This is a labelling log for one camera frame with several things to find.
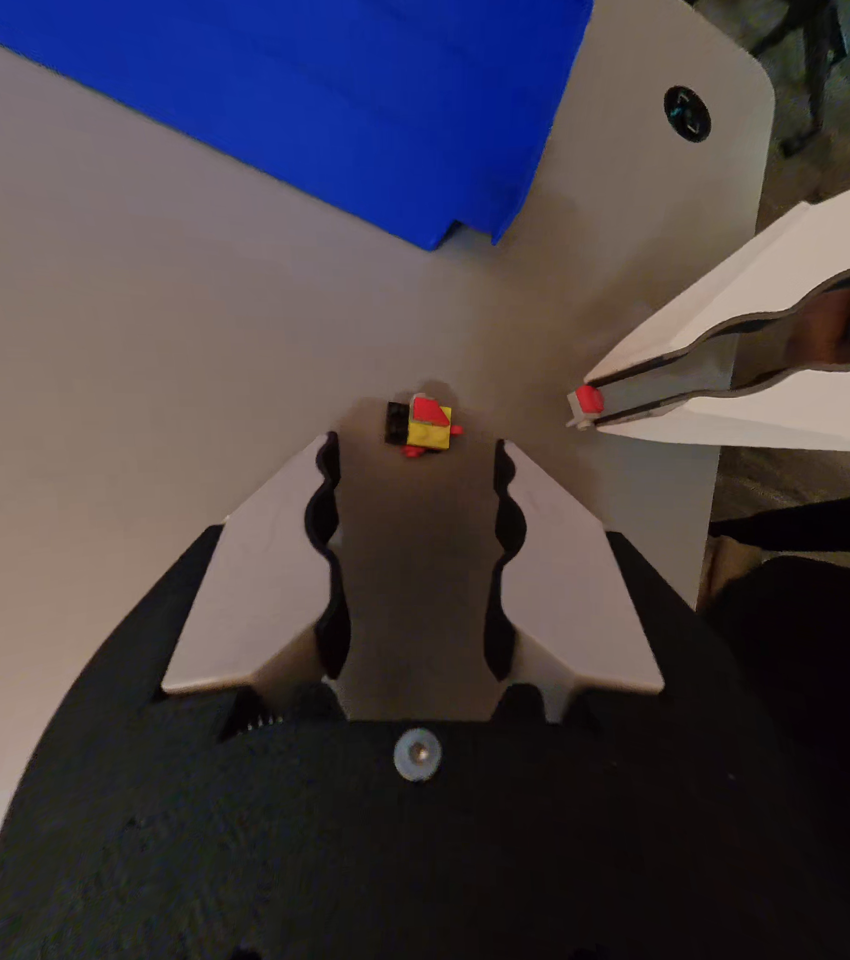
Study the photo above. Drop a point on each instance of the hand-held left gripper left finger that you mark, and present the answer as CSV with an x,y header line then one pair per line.
x,y
260,585

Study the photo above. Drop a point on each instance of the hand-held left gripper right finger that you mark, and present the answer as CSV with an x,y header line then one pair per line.
x,y
575,600

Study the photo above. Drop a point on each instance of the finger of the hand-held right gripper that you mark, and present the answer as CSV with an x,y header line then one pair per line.
x,y
770,270
785,412

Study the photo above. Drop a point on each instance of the small red lego piece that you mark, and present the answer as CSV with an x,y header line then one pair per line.
x,y
588,399

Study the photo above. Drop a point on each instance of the red yellow lego assembly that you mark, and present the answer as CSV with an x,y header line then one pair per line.
x,y
428,427

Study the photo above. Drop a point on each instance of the person's leg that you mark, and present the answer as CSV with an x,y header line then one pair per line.
x,y
710,570

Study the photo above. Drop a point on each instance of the black round desk control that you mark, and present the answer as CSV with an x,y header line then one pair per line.
x,y
687,112

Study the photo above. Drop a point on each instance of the person's black knit sweater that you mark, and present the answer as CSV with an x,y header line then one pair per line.
x,y
830,637

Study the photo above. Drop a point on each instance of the blue plastic bin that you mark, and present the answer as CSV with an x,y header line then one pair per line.
x,y
282,82

